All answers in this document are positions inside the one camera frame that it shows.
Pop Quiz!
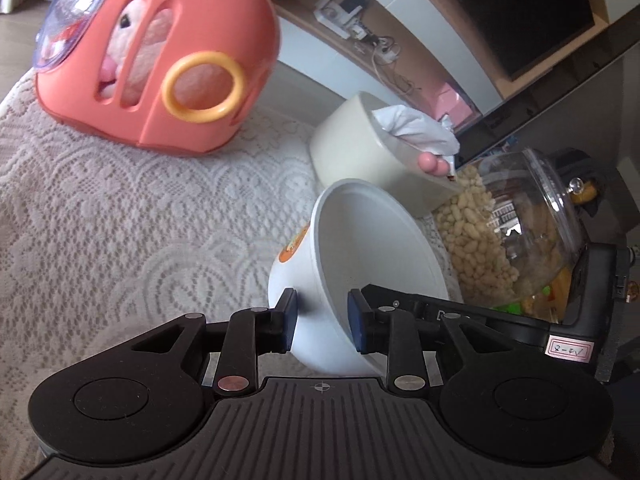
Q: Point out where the beige tissue box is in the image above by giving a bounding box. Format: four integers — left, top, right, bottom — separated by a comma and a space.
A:
308, 91, 463, 217

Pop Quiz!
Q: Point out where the white tissue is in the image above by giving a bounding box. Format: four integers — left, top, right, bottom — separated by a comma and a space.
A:
372, 105, 461, 181

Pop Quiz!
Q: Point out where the white and wood TV cabinet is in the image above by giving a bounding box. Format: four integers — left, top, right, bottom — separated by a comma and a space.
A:
270, 0, 506, 128

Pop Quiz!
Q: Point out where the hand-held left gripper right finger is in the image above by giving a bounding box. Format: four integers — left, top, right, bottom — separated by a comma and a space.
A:
346, 288, 501, 397

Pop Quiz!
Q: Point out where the white lace tablecloth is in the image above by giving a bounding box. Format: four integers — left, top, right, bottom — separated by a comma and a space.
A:
0, 67, 463, 466

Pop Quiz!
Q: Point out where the white power strip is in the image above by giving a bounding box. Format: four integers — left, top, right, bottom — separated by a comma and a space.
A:
357, 30, 401, 63

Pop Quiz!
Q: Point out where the pink toy pet carrier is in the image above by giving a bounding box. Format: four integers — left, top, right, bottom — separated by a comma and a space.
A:
32, 0, 281, 156

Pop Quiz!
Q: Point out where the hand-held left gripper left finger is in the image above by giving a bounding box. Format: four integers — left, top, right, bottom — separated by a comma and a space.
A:
131, 288, 299, 398

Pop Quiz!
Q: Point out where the black television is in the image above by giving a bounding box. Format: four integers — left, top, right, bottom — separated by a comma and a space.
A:
390, 0, 612, 82

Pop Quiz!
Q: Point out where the white paper bowl orange print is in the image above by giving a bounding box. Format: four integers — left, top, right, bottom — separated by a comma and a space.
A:
267, 178, 451, 377

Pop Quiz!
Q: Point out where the white router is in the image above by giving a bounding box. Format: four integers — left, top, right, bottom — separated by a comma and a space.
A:
314, 0, 368, 40

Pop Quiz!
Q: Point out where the pink box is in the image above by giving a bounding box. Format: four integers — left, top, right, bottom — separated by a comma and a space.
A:
427, 80, 481, 128

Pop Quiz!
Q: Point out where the glass jar of peanuts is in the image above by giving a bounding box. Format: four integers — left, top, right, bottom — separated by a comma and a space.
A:
432, 147, 593, 321

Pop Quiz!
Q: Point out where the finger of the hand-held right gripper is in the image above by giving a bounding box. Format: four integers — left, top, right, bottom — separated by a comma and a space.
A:
361, 284, 443, 314

